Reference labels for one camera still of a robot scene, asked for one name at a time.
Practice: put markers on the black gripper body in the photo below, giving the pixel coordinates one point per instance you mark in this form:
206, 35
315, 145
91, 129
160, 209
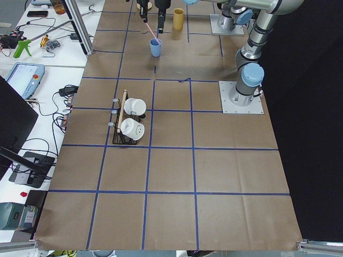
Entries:
162, 4
142, 4

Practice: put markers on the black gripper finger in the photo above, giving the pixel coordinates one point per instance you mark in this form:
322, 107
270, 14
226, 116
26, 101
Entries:
143, 13
161, 20

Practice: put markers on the pink chopstick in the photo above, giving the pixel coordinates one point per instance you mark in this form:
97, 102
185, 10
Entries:
151, 31

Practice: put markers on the light blue plastic cup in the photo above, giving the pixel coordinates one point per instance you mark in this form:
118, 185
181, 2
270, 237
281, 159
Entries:
155, 47

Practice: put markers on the bamboo chopstick holder cup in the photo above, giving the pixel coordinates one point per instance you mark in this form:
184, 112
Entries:
178, 19

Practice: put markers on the white plain mug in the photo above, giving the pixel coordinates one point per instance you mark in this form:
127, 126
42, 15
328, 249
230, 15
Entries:
135, 106

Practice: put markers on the black power adapter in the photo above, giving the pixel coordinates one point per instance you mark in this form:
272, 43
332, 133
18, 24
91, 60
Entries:
68, 90

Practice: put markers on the black smartphone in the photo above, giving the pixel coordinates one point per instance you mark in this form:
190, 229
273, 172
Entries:
43, 13

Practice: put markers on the white smiley mug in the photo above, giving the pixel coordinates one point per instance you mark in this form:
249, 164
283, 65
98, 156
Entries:
132, 129

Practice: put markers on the blue teach pendant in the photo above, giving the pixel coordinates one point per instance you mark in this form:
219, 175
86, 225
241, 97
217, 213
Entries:
24, 78

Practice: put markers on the black monitor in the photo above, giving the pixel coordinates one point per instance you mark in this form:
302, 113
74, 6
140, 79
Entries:
17, 118

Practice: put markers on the green box device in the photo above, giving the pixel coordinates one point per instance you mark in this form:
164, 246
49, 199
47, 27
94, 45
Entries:
17, 216

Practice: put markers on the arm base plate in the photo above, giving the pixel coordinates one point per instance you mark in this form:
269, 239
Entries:
233, 102
222, 25

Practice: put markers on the aluminium frame post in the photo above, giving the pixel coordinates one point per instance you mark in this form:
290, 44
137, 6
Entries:
77, 22

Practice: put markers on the green handled reacher tool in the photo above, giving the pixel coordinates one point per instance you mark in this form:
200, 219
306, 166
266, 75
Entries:
25, 44

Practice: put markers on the black wire mug rack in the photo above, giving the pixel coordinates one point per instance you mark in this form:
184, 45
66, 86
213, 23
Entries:
121, 115

